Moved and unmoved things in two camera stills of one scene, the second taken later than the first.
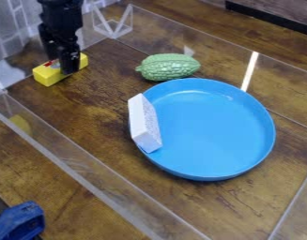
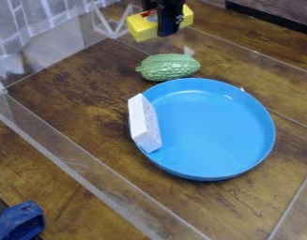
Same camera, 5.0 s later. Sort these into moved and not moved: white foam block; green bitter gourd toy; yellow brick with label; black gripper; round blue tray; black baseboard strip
Moved: yellow brick with label; black gripper
Not moved: black baseboard strip; white foam block; round blue tray; green bitter gourd toy
